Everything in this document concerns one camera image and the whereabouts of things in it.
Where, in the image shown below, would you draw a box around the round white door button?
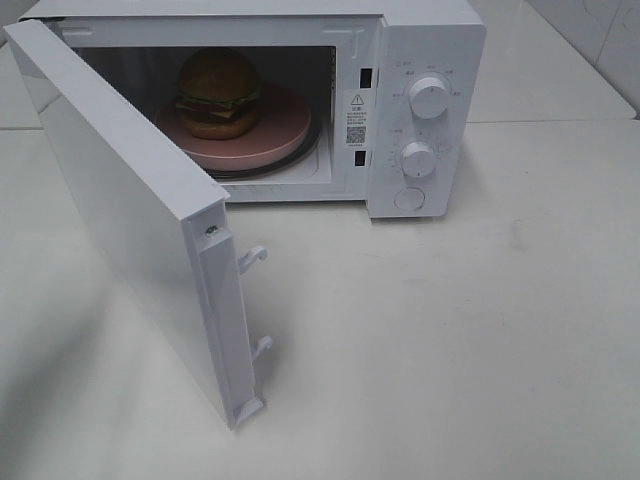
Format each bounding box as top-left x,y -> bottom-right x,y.
394,187 -> 426,212

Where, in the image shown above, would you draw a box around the pink round plate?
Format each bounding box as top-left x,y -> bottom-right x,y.
155,83 -> 312,174

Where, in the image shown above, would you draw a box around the white microwave door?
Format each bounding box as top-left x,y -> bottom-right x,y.
6,20 -> 272,428

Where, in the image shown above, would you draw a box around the burger with lettuce and cheese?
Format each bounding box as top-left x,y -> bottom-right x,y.
174,47 -> 262,140

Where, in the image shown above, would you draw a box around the glass microwave turntable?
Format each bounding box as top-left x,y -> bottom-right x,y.
204,119 -> 323,181

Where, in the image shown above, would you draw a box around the lower white timer knob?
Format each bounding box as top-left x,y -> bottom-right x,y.
400,142 -> 437,178

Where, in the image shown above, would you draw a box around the white warning label sticker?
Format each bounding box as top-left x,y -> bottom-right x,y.
343,89 -> 373,148

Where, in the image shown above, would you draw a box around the white microwave oven body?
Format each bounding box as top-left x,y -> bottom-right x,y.
16,1 -> 486,218

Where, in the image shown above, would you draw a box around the upper white power knob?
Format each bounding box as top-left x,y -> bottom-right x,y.
408,72 -> 451,120

